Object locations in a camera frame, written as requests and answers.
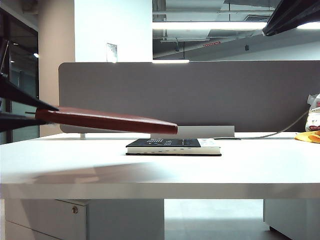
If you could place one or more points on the long linear ceiling lamp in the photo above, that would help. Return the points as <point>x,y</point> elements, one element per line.
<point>200,25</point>

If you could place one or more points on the white drawer cabinet with lock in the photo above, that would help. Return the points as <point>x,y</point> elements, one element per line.
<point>50,220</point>

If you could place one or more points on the white plain cabinet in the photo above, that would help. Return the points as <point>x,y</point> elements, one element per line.
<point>295,215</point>

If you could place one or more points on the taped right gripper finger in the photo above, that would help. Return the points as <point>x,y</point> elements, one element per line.
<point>297,10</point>

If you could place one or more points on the yellow cloth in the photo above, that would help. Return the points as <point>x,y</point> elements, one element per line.
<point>310,137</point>

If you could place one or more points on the black book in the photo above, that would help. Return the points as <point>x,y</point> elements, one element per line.
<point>162,142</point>

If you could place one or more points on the round cabinet lock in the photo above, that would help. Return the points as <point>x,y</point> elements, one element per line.
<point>75,210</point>

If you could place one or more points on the silver wall plate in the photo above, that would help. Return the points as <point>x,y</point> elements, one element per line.
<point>112,52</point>

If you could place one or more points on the short linear ceiling lamp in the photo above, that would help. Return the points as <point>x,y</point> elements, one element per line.
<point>170,61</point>

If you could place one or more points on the dark framed glass door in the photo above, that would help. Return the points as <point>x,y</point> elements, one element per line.
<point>22,50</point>

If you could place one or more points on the white partition bracket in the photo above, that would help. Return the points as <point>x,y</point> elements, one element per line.
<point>83,136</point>

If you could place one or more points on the white printed plastic bag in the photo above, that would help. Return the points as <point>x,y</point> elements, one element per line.
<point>315,120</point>

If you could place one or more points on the small black hanging device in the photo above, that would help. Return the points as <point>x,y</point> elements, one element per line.
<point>247,47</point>

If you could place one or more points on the red leather book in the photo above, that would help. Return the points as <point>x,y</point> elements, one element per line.
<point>112,122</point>

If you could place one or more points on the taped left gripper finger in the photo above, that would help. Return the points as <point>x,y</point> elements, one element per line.
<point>15,122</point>

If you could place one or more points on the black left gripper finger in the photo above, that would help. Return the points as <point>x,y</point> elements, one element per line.
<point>20,96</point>

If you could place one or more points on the red hanging sign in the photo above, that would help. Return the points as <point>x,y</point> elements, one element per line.
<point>212,44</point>

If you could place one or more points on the grey desk partition panel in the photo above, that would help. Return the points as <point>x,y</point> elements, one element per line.
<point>200,95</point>

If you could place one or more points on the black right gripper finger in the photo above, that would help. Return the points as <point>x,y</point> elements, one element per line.
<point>280,27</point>

